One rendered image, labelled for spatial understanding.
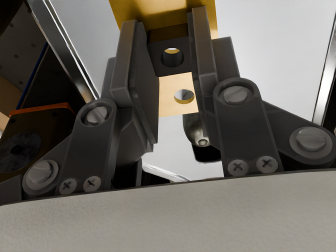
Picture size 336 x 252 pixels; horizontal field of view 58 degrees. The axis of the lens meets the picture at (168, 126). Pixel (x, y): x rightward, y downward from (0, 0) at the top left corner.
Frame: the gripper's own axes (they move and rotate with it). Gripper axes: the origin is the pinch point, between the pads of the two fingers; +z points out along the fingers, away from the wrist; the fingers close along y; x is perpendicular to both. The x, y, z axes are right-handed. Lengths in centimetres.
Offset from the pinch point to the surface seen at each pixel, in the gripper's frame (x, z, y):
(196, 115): -11.1, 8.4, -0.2
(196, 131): -11.7, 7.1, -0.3
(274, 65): -9.8, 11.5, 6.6
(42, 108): -14.8, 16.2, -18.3
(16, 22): -16, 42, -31
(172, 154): -20.4, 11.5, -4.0
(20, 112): -14.8, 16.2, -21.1
